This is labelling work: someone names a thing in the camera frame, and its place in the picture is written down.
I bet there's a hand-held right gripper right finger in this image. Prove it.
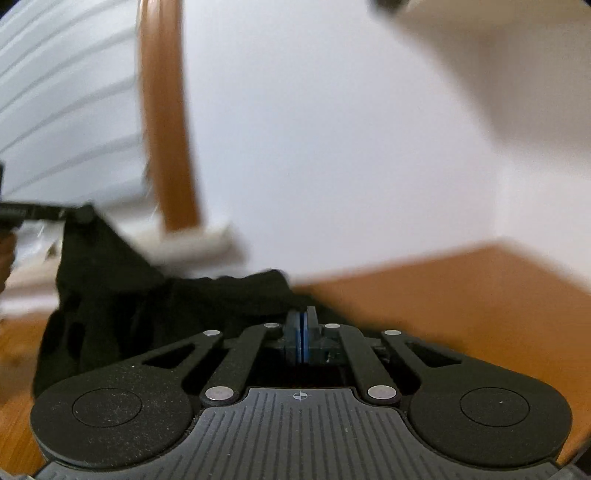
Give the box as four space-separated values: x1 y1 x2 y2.
302 305 467 408

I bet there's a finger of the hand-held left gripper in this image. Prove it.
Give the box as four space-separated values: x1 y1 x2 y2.
23 202 95 225

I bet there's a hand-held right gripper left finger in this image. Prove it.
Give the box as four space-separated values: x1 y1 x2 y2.
134 312 302 408

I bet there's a black garment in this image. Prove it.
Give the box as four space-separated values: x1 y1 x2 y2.
31 205 352 402

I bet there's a white window blind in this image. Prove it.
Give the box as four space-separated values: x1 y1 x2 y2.
0 9 149 206

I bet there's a stone window sill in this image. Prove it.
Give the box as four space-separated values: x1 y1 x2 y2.
129 220 246 269

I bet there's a wooden window frame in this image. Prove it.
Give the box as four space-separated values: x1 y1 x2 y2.
137 0 202 232

